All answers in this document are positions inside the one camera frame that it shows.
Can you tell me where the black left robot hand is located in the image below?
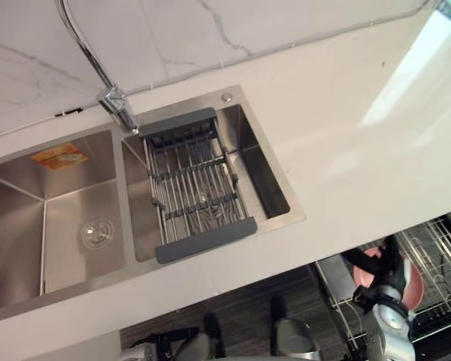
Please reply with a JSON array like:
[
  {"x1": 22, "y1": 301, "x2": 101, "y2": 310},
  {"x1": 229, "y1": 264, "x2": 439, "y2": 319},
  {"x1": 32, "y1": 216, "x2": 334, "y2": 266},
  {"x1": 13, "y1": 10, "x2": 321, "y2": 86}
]
[{"x1": 134, "y1": 326, "x2": 201, "y2": 361}]

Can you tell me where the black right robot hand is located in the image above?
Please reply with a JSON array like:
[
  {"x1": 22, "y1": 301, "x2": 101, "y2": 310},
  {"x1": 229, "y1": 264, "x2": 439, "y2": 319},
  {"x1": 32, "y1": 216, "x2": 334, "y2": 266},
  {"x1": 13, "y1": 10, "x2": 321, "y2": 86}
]
[{"x1": 341, "y1": 235, "x2": 406, "y2": 293}]

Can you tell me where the pink plastic cup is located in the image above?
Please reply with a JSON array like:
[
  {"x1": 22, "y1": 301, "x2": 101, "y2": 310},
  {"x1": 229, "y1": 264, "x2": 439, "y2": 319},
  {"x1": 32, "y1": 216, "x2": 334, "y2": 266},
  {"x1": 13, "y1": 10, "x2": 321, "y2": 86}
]
[{"x1": 351, "y1": 246, "x2": 424, "y2": 311}]

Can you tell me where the stainless dishwasher door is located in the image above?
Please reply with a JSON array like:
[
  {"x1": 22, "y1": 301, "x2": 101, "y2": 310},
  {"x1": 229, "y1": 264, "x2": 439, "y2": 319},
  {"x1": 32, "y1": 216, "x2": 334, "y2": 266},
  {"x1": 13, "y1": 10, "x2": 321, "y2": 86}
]
[{"x1": 313, "y1": 257, "x2": 366, "y2": 354}]

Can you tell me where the stainless steel double sink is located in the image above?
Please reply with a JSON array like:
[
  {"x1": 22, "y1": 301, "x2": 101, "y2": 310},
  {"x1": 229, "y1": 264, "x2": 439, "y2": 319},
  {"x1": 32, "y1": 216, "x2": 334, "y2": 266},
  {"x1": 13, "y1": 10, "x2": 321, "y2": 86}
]
[{"x1": 0, "y1": 84, "x2": 307, "y2": 314}]

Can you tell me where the silver left robot leg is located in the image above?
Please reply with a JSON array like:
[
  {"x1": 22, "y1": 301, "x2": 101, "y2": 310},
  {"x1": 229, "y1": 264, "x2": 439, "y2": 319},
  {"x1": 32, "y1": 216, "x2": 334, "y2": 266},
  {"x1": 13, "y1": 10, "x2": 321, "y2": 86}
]
[{"x1": 186, "y1": 313, "x2": 227, "y2": 361}]

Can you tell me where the round metal drain strainer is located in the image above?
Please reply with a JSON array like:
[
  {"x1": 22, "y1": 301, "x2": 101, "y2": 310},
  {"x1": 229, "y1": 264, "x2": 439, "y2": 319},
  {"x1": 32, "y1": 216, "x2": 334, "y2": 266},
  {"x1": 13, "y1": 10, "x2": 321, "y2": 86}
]
[{"x1": 80, "y1": 218, "x2": 116, "y2": 251}]

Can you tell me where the orange sticker label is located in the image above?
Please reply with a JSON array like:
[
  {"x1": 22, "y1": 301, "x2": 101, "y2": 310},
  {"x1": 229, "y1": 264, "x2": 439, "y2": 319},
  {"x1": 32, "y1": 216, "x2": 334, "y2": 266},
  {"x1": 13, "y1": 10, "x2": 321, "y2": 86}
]
[{"x1": 29, "y1": 141, "x2": 90, "y2": 172}]

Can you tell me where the chrome gooseneck kitchen faucet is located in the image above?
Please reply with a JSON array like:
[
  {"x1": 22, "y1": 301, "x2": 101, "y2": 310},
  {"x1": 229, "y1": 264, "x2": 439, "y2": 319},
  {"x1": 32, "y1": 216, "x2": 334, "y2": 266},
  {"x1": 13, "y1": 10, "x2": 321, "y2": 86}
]
[{"x1": 57, "y1": 0, "x2": 141, "y2": 136}]

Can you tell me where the white wire dishwasher rack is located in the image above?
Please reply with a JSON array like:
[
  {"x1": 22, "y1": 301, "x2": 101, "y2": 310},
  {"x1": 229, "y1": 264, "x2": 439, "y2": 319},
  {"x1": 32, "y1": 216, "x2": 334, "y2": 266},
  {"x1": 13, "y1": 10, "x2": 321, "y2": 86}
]
[{"x1": 396, "y1": 206, "x2": 451, "y2": 344}]

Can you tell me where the grey-handled wire sink rack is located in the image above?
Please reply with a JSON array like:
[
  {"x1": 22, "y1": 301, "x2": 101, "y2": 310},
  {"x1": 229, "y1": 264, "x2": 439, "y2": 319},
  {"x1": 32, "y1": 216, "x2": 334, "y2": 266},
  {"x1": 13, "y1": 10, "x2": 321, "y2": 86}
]
[{"x1": 137, "y1": 107, "x2": 259, "y2": 265}]

